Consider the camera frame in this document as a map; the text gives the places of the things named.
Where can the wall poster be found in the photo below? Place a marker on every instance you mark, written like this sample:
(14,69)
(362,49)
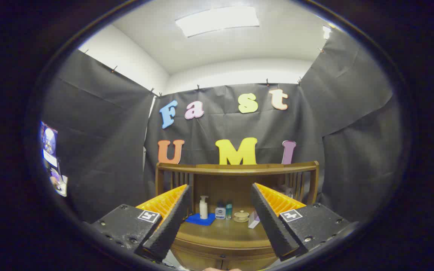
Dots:
(49,141)

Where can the blue folded cloth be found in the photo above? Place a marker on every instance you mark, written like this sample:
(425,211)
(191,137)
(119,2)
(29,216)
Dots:
(200,221)

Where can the white pump bottle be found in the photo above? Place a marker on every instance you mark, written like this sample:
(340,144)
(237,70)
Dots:
(203,210)

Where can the beige lidded tea cup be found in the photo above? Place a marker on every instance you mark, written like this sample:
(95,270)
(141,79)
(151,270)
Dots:
(241,216)

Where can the clear blue bottle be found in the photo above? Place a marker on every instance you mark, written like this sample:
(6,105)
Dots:
(228,211)

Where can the wooden countertop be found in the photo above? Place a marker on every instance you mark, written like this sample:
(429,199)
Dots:
(224,231)

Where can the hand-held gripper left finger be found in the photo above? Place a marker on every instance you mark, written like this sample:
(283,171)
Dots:
(171,222)

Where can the white blue lotion bottle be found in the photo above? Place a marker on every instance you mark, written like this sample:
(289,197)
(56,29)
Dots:
(220,213)

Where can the wooden cabinet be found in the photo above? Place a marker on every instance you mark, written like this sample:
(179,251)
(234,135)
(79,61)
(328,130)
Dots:
(239,169)

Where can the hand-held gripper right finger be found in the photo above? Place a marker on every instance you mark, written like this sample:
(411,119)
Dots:
(268,222)

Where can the ceiling light panel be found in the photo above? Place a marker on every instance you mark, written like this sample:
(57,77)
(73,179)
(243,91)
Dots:
(217,20)

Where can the purple white book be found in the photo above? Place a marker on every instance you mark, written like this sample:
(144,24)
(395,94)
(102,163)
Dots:
(253,222)

